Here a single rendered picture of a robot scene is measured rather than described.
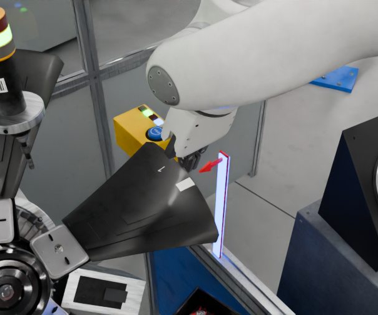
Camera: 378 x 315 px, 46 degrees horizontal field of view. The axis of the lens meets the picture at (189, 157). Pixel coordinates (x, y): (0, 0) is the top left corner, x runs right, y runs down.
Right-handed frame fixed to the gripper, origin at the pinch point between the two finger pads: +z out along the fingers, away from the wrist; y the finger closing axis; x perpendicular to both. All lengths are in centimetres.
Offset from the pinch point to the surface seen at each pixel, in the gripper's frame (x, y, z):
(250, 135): -45, -99, 113
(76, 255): 1.5, 20.9, 10.2
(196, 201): 3.7, -1.4, 10.2
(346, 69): -70, -234, 150
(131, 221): 1.3, 10.7, 9.5
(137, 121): -28.9, -12.3, 30.8
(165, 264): -5, -13, 80
